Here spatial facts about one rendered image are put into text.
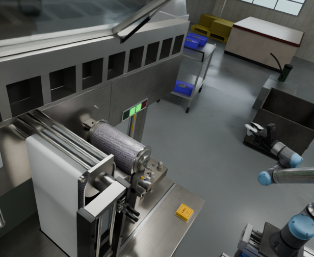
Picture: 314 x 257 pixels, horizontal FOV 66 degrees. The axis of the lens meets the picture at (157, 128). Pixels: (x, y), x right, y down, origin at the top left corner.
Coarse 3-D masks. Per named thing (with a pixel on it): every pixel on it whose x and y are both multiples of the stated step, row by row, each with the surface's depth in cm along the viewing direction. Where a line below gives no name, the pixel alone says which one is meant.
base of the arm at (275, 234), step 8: (280, 232) 130; (272, 240) 132; (280, 240) 128; (272, 248) 131; (280, 248) 127; (288, 248) 125; (296, 248) 124; (280, 256) 128; (288, 256) 126; (296, 256) 128
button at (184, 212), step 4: (184, 204) 131; (180, 208) 129; (184, 208) 129; (188, 208) 130; (176, 212) 127; (180, 212) 127; (184, 212) 127; (188, 212) 128; (192, 212) 128; (180, 216) 127; (184, 216) 125; (188, 216) 126
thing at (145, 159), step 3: (144, 156) 103; (147, 156) 103; (141, 159) 102; (144, 159) 102; (147, 159) 105; (141, 162) 101; (144, 162) 104; (147, 162) 107; (138, 165) 102; (141, 165) 102; (144, 165) 106; (138, 168) 104; (141, 168) 104; (144, 168) 107
